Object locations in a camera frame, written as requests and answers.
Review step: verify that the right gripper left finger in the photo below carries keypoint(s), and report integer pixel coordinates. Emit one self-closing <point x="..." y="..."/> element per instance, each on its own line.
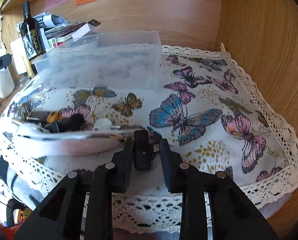
<point x="80" y="205"/>

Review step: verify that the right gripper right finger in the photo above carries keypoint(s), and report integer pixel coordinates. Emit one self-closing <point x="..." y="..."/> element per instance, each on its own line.
<point x="233" y="215"/>

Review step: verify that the black gold lighter tube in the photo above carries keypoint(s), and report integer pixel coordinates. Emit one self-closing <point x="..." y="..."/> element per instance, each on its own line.
<point x="44" y="116"/>

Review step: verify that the white curved plastic device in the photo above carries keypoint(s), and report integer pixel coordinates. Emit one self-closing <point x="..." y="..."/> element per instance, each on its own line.
<point x="31" y="141"/>

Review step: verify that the white plastic bottle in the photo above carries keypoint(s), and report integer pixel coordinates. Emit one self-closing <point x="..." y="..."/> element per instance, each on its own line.
<point x="7" y="84"/>

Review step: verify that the dark wine bottle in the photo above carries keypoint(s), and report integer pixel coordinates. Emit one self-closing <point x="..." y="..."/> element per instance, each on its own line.
<point x="31" y="36"/>

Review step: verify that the stack of magazines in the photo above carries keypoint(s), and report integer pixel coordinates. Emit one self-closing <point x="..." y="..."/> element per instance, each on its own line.
<point x="54" y="29"/>

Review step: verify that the black clip microphone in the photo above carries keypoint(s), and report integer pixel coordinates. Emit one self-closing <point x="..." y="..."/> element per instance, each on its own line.
<point x="71" y="124"/>

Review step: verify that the white small box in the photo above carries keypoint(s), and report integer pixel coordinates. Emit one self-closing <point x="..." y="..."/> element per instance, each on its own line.
<point x="85" y="30"/>

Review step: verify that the butterfly print lace cloth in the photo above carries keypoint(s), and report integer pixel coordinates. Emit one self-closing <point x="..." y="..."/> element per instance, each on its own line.
<point x="205" y="105"/>

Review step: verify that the clear plastic storage box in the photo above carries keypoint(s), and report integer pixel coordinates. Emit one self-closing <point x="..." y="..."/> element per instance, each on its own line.
<point x="120" y="59"/>

